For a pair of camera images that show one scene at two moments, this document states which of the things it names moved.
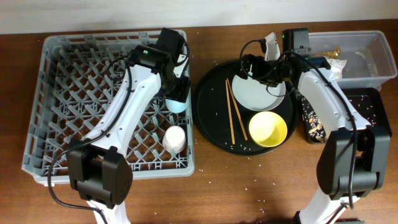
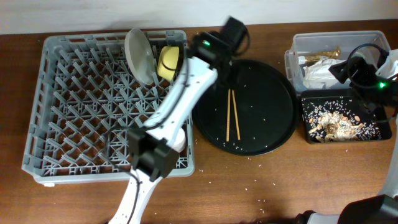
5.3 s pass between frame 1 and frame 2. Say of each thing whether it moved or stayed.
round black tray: stayed
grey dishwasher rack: stayed
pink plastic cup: stayed
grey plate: moved
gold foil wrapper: stayed
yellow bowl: moved
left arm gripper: moved
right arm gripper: moved
